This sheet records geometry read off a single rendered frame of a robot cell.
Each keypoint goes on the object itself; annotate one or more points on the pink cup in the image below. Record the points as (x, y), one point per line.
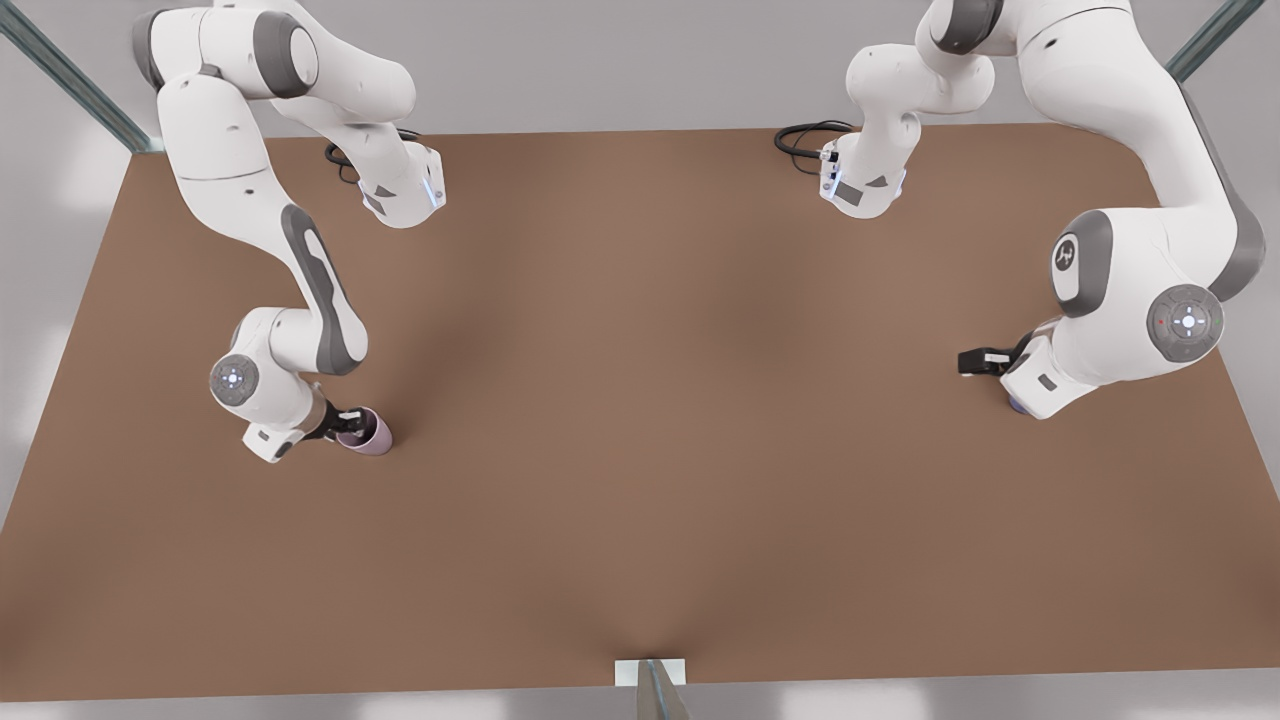
(370, 434)

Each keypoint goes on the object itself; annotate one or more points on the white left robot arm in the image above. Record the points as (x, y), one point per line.
(1120, 150)

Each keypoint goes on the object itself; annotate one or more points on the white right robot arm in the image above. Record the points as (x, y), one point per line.
(230, 200)

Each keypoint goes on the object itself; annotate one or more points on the purple cup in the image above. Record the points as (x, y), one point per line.
(1016, 406)

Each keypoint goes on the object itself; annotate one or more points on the white post foot plate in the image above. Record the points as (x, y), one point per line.
(626, 672)

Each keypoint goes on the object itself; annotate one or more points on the silver frame post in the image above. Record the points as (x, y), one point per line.
(70, 72)
(1212, 38)
(658, 695)

